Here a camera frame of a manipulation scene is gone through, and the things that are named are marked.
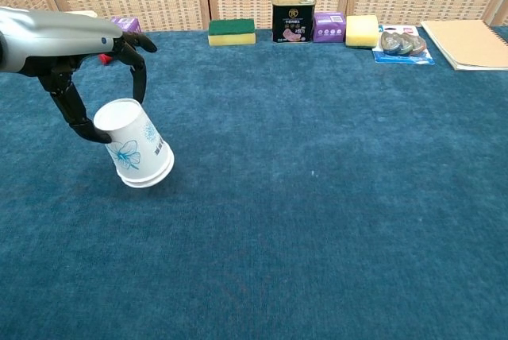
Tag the blue blister pack of hooks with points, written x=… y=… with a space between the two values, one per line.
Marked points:
x=402 y=47

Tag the blue carpet table cloth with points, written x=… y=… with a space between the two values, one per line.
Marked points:
x=297 y=197

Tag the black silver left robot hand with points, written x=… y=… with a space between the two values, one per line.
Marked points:
x=51 y=38

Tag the white paper cup blue flower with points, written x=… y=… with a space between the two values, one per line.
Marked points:
x=143 y=185
x=131 y=137

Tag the green yellow scouring sponge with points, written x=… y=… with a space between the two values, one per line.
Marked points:
x=232 y=32

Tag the brown spiral notebook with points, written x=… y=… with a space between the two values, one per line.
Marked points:
x=466 y=42

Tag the purple cardboard box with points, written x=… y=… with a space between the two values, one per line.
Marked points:
x=129 y=24
x=329 y=27

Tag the plain yellow sponge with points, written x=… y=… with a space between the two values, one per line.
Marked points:
x=362 y=31

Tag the red black stamp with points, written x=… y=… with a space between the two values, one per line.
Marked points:
x=105 y=59

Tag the black luncheon meat can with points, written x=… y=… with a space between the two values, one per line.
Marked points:
x=293 y=18

